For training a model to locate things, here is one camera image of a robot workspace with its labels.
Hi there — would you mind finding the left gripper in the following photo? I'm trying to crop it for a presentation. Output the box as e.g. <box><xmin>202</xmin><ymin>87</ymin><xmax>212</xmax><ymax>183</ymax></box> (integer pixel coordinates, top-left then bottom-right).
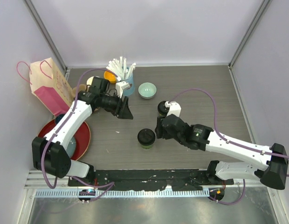
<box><xmin>100</xmin><ymin>91</ymin><xmax>134</xmax><ymax>119</ymax></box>

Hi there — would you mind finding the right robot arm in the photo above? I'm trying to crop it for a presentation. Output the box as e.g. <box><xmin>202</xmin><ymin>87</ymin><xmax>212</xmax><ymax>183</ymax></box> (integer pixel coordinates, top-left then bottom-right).
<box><xmin>155</xmin><ymin>114</ymin><xmax>289</xmax><ymax>190</ymax></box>

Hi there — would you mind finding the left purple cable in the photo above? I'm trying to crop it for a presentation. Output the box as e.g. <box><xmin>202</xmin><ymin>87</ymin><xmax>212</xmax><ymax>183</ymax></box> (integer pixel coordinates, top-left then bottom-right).
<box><xmin>41</xmin><ymin>68</ymin><xmax>119</xmax><ymax>203</ymax></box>

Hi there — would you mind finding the black cup lid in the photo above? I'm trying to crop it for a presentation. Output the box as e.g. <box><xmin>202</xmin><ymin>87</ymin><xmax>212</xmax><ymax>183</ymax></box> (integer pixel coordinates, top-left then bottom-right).
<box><xmin>157</xmin><ymin>101</ymin><xmax>169</xmax><ymax>112</ymax></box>
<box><xmin>137</xmin><ymin>128</ymin><xmax>156</xmax><ymax>146</ymax></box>

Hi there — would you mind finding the small dark blue cup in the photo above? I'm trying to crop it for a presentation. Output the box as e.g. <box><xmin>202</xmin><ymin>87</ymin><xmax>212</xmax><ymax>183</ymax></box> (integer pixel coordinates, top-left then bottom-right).
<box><xmin>55</xmin><ymin>114</ymin><xmax>64</xmax><ymax>124</ymax></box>

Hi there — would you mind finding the light green ceramic bowl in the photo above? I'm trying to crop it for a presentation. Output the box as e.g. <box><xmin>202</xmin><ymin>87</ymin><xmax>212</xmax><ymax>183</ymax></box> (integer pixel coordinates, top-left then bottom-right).
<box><xmin>138</xmin><ymin>82</ymin><xmax>157</xmax><ymax>99</ymax></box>

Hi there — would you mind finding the purple cable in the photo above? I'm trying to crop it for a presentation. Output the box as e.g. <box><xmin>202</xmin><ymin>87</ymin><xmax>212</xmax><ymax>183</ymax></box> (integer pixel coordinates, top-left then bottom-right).
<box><xmin>170</xmin><ymin>88</ymin><xmax>289</xmax><ymax>206</ymax></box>
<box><xmin>41</xmin><ymin>68</ymin><xmax>119</xmax><ymax>203</ymax></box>

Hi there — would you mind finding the stack of paper cups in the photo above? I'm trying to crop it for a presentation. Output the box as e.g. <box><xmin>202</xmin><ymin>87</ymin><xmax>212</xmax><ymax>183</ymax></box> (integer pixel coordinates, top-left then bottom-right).
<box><xmin>86</xmin><ymin>77</ymin><xmax>94</xmax><ymax>87</ymax></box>

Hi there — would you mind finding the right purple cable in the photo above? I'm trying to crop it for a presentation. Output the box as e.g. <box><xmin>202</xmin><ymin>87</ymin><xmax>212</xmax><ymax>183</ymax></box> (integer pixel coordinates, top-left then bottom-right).
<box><xmin>170</xmin><ymin>88</ymin><xmax>289</xmax><ymax>206</ymax></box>

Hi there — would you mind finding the cardboard cup carrier tray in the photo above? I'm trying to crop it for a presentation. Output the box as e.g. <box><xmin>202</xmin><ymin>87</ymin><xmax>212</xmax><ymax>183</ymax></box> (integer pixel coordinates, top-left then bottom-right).
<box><xmin>71</xmin><ymin>84</ymin><xmax>87</xmax><ymax>99</ymax></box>

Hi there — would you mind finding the pink paper gift bag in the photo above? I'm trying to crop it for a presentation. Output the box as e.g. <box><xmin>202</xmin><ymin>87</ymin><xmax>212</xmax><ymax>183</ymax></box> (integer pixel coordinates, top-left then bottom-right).
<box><xmin>16</xmin><ymin>58</ymin><xmax>73</xmax><ymax>116</ymax></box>

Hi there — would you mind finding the blue straw holder cup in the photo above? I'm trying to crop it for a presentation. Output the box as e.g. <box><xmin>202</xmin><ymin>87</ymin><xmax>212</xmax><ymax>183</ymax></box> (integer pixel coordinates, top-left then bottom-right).
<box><xmin>123</xmin><ymin>73</ymin><xmax>135</xmax><ymax>96</ymax></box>

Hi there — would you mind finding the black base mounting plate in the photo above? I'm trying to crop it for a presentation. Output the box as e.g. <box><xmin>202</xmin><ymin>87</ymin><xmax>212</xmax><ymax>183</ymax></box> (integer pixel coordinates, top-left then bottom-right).
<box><xmin>81</xmin><ymin>169</ymin><xmax>234</xmax><ymax>191</ymax></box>

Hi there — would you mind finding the aluminium frame rail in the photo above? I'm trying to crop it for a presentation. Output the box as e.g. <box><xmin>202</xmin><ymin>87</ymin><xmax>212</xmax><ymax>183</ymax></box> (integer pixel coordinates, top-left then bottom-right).
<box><xmin>24</xmin><ymin>167</ymin><xmax>280</xmax><ymax>189</ymax></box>

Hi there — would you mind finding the grey blue plate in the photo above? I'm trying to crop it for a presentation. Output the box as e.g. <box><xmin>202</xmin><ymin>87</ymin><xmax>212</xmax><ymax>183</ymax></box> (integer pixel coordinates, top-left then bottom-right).
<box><xmin>65</xmin><ymin>137</ymin><xmax>76</xmax><ymax>158</ymax></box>

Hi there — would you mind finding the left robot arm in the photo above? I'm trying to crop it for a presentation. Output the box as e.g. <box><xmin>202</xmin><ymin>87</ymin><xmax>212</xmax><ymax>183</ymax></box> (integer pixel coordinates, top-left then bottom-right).
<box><xmin>32</xmin><ymin>77</ymin><xmax>133</xmax><ymax>189</ymax></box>

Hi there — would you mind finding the orange bowl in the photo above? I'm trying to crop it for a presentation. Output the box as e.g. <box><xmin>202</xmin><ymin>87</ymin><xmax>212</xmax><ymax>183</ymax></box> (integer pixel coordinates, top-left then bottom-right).
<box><xmin>103</xmin><ymin>71</ymin><xmax>117</xmax><ymax>84</ymax></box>

